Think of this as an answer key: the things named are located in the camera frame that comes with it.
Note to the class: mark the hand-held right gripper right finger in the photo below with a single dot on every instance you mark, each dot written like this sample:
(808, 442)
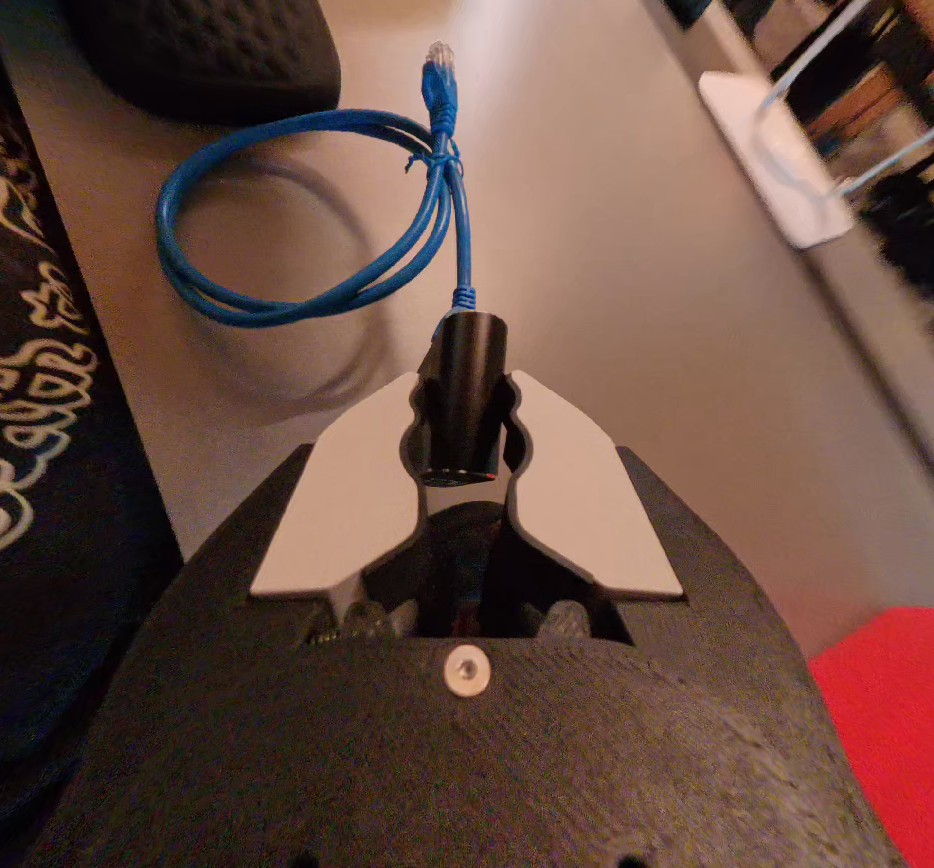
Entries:
(591, 510)

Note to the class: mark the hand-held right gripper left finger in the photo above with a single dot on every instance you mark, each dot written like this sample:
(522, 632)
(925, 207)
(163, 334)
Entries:
(343, 503)

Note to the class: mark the red plastic bin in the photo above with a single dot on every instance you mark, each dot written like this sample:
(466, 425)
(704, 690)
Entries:
(883, 722)

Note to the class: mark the black textured cushion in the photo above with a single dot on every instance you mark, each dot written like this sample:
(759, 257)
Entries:
(204, 22)

